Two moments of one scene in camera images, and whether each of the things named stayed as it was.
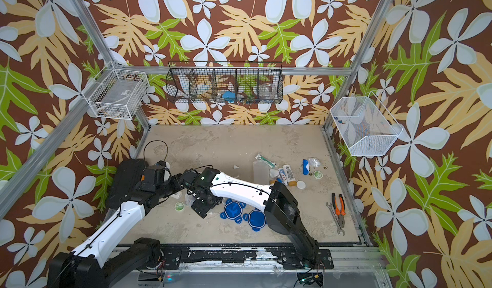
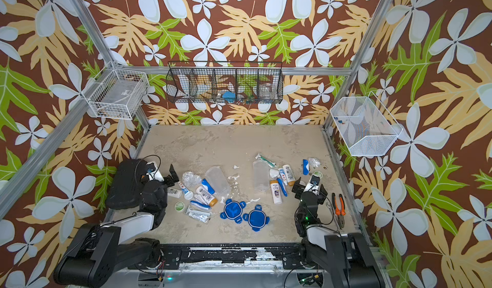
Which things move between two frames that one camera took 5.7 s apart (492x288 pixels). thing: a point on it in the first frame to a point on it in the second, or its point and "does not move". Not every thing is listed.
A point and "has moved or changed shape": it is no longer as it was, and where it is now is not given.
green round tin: (179, 206) does not move
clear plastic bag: (189, 200) has moved or changed shape
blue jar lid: (256, 219) does not move
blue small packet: (305, 167) does not move
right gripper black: (199, 209) to (300, 192)
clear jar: (261, 173) does not move
